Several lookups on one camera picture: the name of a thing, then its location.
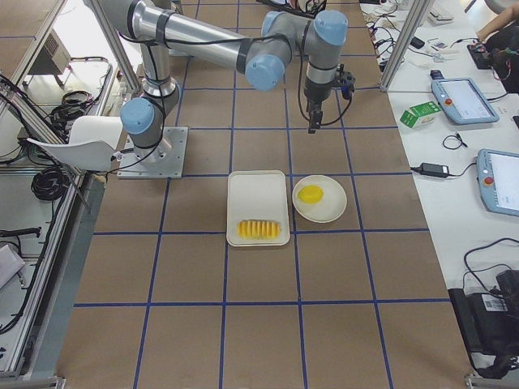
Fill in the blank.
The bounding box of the cream rectangular tray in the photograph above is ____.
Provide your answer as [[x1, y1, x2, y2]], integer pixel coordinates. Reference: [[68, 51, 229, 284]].
[[226, 170, 290, 247]]

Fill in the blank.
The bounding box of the sliced yellow fruit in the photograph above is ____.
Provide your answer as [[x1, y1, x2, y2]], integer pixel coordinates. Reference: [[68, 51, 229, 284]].
[[237, 220, 281, 240]]

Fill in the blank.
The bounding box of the upper blue teach pendant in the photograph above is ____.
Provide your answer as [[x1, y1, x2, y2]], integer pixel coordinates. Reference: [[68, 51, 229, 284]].
[[431, 78, 500, 125]]

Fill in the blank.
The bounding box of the lower blue teach pendant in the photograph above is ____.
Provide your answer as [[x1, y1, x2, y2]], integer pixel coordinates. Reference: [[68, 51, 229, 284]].
[[476, 149, 518, 216]]

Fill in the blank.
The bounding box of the white plastic chair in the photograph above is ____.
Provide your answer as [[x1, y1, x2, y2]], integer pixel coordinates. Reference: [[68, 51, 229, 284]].
[[28, 116, 123, 172]]

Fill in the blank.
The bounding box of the green white carton box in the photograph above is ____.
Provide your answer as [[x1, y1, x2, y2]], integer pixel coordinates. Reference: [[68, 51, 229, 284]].
[[400, 101, 441, 129]]

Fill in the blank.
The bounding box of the cream round plate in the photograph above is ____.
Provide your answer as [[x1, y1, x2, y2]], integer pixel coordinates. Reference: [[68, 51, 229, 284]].
[[292, 175, 348, 223]]

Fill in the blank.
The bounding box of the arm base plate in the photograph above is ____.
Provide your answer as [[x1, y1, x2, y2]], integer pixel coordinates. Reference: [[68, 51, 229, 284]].
[[116, 126, 188, 179]]

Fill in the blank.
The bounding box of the yellow lemon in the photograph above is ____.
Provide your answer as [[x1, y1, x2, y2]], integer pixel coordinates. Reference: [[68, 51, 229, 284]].
[[297, 185, 324, 204]]

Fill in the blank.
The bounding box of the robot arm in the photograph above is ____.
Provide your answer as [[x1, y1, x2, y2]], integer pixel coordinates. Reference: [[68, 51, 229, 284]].
[[99, 1, 349, 166]]

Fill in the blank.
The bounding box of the aluminium frame post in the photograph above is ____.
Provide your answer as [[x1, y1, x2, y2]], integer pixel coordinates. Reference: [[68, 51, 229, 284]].
[[380, 0, 433, 92]]

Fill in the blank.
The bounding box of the blue teach pendant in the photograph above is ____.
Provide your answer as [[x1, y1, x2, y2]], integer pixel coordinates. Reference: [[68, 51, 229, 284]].
[[431, 78, 500, 125], [476, 149, 518, 216]]

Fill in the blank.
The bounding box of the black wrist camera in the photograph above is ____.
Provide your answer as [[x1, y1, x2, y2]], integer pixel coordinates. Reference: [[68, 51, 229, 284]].
[[335, 69, 355, 100]]

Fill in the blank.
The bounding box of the black power adapter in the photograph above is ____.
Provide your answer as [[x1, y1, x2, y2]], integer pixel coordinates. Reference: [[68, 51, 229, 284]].
[[420, 163, 450, 178]]

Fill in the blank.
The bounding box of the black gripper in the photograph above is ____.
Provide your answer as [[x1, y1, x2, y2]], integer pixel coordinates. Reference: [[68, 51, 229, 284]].
[[303, 79, 333, 134]]

